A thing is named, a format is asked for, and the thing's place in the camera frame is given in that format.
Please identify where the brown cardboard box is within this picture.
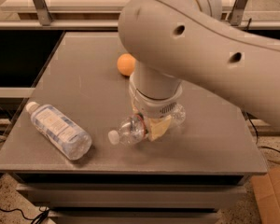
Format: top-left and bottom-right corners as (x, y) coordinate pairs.
(251, 166), (280, 224)

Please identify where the metal frame rail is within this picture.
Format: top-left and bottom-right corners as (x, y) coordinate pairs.
(0, 0), (280, 31)

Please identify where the orange fruit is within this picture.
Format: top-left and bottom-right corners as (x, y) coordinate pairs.
(117, 53), (135, 77)

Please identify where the clear bottle blue white label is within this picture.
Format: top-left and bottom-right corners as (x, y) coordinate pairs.
(25, 102), (92, 161)

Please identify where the black cable right side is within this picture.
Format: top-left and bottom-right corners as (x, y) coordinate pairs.
(244, 110), (280, 166)

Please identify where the black cable on floor left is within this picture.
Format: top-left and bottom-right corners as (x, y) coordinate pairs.
(0, 203), (50, 224)

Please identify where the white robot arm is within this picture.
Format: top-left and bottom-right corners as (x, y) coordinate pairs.
(119, 0), (280, 131)

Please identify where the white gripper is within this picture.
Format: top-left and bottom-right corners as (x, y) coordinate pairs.
(129, 75), (183, 141)

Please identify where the clear water bottle red label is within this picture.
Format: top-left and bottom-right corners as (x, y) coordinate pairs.
(108, 104), (186, 146)

